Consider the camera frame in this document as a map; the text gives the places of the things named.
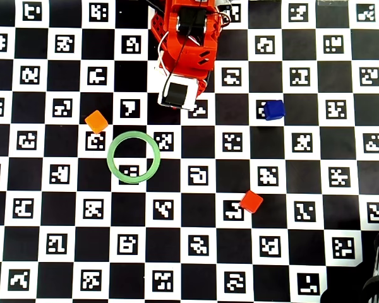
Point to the orange-red gripper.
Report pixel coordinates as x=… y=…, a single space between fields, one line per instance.
x=176 y=93

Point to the blue cube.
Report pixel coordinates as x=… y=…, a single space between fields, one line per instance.
x=274 y=110

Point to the orange cube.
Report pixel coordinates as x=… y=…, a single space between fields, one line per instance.
x=96 y=121

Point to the red cube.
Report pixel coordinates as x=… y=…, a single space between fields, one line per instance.
x=251 y=201

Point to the orange-red robot base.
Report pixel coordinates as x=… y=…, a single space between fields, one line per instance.
x=158 y=26

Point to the grey connector block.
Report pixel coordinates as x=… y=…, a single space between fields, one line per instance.
x=224 y=2

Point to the clear tape strip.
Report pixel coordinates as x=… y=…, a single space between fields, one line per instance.
x=331 y=2

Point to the black white marker checkerboard mat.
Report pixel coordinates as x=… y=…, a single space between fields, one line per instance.
x=208 y=221

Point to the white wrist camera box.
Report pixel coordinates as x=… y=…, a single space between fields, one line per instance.
x=191 y=91

